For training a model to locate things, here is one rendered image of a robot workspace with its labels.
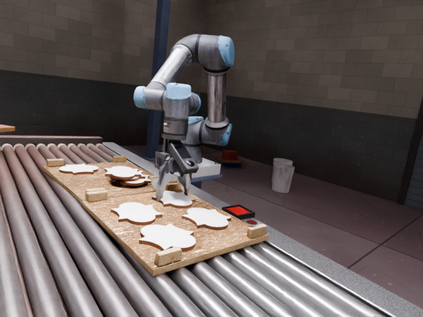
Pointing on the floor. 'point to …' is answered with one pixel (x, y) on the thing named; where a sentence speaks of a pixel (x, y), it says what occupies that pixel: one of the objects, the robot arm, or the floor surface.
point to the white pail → (282, 177)
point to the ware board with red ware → (230, 159)
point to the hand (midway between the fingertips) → (174, 197)
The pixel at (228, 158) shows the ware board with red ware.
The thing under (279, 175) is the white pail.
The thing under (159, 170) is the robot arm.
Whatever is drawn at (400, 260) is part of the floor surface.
